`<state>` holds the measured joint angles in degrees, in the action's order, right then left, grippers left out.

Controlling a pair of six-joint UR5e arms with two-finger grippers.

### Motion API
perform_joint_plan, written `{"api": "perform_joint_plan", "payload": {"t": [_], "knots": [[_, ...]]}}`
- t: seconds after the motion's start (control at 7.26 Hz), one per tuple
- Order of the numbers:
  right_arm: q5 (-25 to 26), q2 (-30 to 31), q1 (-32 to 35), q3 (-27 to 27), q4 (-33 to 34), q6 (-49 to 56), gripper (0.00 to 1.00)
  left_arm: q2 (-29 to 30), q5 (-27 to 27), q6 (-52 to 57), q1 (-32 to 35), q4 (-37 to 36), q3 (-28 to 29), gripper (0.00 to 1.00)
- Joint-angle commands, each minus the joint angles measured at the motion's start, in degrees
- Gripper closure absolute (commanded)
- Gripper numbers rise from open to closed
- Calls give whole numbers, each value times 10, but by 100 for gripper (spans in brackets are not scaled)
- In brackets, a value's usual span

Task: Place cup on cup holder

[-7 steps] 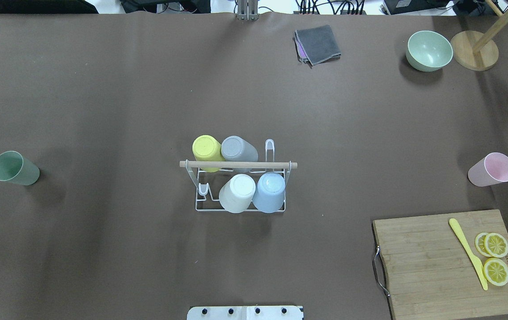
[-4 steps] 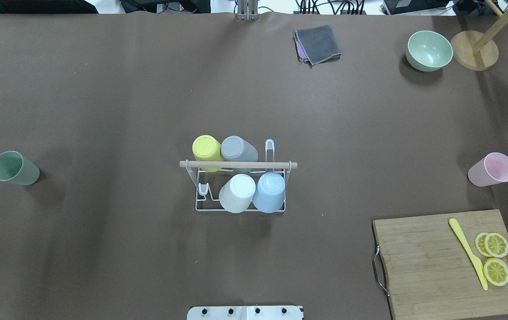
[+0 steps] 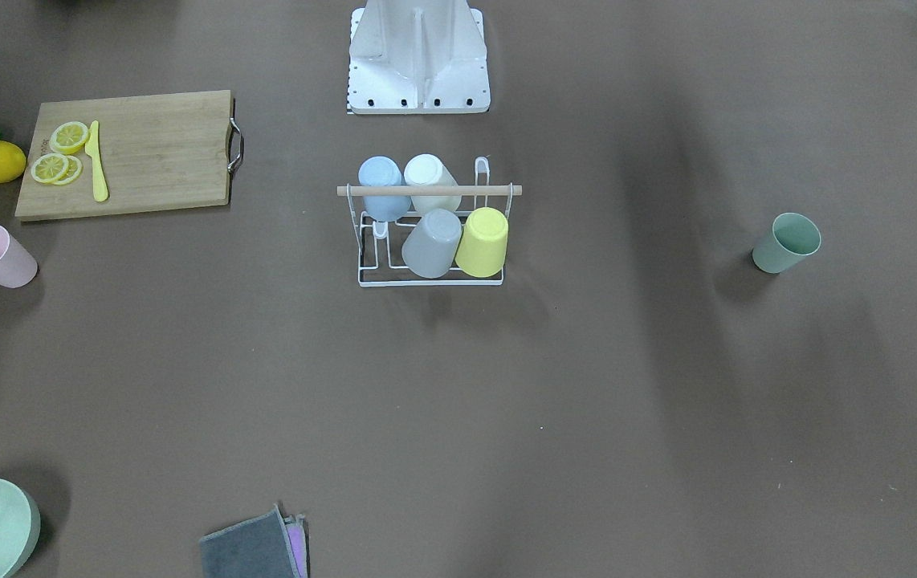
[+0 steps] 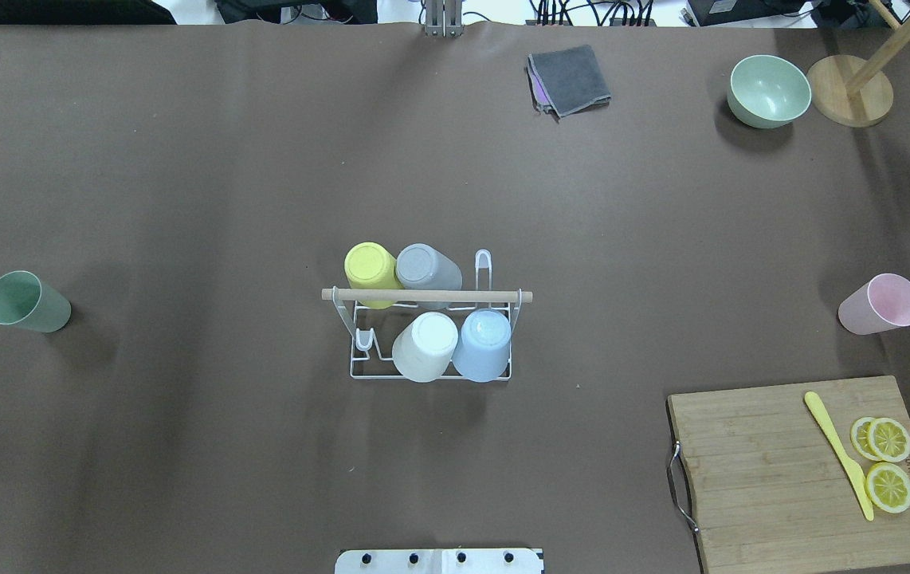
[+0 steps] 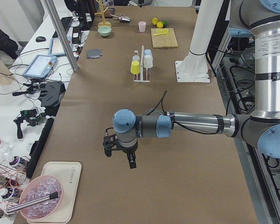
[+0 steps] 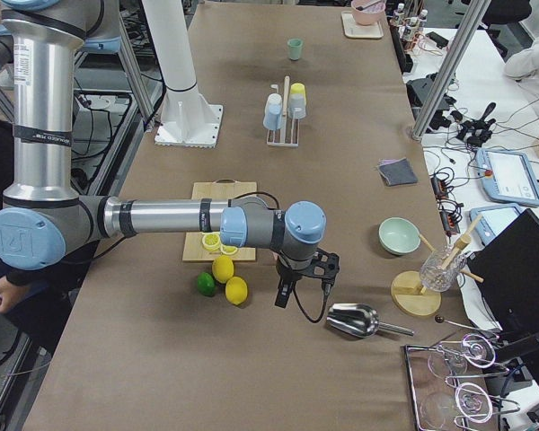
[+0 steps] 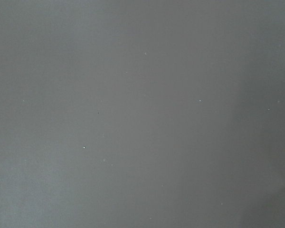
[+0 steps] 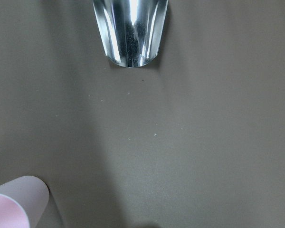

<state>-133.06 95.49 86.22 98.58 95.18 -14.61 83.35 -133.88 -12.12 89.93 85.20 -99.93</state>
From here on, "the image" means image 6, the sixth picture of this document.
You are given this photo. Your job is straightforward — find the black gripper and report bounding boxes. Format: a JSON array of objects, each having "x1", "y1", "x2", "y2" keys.
[{"x1": 274, "y1": 252, "x2": 305, "y2": 308}]

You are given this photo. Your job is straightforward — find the green cup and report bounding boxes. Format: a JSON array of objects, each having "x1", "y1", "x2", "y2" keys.
[{"x1": 287, "y1": 38, "x2": 304, "y2": 61}]

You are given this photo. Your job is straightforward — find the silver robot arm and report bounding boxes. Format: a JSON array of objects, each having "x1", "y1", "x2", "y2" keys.
[{"x1": 0, "y1": 1, "x2": 339, "y2": 307}]

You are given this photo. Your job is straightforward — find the blue cup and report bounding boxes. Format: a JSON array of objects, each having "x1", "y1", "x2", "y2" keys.
[{"x1": 262, "y1": 104, "x2": 281, "y2": 131}]

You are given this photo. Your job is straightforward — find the white cup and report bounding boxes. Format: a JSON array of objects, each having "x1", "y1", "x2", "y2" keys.
[{"x1": 266, "y1": 92, "x2": 282, "y2": 106}]

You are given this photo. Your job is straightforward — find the yellow cup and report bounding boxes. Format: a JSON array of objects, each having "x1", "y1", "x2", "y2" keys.
[{"x1": 289, "y1": 83, "x2": 305, "y2": 97}]

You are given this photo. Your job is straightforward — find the whole lemon lower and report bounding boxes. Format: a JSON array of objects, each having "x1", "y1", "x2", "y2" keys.
[{"x1": 225, "y1": 276, "x2": 249, "y2": 306}]

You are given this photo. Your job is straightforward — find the whole lemon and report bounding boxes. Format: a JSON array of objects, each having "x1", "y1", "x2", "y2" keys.
[
  {"x1": 225, "y1": 276, "x2": 249, "y2": 306},
  {"x1": 211, "y1": 255, "x2": 234, "y2": 284}
]

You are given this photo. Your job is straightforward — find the whole lemon upper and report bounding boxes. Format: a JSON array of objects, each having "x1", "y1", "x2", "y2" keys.
[{"x1": 211, "y1": 255, "x2": 234, "y2": 284}]

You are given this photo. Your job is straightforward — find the green lime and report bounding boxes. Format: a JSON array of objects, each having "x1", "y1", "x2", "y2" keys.
[{"x1": 196, "y1": 272, "x2": 216, "y2": 297}]

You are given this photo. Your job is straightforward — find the metal scoop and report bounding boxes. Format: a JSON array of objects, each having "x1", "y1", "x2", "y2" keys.
[{"x1": 326, "y1": 303, "x2": 415, "y2": 338}]

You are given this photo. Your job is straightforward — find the lemon slices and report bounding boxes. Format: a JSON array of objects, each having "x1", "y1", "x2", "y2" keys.
[{"x1": 201, "y1": 232, "x2": 238, "y2": 256}]

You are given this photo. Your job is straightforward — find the wooden cutting board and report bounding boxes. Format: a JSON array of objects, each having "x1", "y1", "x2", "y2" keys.
[{"x1": 182, "y1": 180, "x2": 257, "y2": 262}]

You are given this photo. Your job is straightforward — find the wooden mug tree stand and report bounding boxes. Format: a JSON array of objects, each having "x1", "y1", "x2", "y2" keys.
[{"x1": 391, "y1": 215, "x2": 484, "y2": 317}]

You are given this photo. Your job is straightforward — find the green bowl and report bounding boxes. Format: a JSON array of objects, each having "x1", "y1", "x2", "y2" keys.
[{"x1": 378, "y1": 217, "x2": 420, "y2": 256}]

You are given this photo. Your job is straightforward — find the crystal glass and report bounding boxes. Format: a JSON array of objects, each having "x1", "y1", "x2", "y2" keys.
[{"x1": 420, "y1": 247, "x2": 466, "y2": 292}]

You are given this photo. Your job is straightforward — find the grey folded cloth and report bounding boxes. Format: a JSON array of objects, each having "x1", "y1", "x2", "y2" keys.
[{"x1": 376, "y1": 158, "x2": 418, "y2": 187}]

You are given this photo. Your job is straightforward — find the teach pendant near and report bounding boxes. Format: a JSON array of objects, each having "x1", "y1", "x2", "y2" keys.
[{"x1": 469, "y1": 203, "x2": 524, "y2": 246}]

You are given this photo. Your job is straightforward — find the teach pendant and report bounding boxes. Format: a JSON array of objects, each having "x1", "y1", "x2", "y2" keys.
[
  {"x1": 475, "y1": 148, "x2": 539, "y2": 207},
  {"x1": 469, "y1": 203, "x2": 524, "y2": 246}
]

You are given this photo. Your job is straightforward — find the black monitor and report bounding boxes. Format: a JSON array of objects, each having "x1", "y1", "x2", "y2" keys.
[{"x1": 468, "y1": 209, "x2": 539, "y2": 386}]

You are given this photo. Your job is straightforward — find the teach pendant far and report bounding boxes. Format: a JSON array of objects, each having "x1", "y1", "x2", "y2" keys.
[{"x1": 475, "y1": 148, "x2": 539, "y2": 207}]

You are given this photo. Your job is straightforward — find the beige tray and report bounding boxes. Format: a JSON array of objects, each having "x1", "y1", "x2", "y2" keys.
[{"x1": 340, "y1": 12, "x2": 384, "y2": 40}]

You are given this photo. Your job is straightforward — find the pink bowl with ice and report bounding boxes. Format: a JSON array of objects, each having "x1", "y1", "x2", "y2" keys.
[{"x1": 350, "y1": 0, "x2": 385, "y2": 25}]

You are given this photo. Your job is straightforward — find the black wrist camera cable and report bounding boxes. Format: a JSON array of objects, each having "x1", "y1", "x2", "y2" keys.
[{"x1": 291, "y1": 277, "x2": 333, "y2": 323}]

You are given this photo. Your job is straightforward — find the wire glass rack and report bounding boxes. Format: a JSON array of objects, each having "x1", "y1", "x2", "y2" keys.
[{"x1": 403, "y1": 333, "x2": 521, "y2": 430}]

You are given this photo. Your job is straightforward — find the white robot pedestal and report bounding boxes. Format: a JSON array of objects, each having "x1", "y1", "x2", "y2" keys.
[{"x1": 143, "y1": 0, "x2": 223, "y2": 149}]

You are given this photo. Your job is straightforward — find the aluminium frame post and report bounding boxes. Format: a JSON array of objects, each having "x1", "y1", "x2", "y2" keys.
[{"x1": 411, "y1": 0, "x2": 490, "y2": 142}]

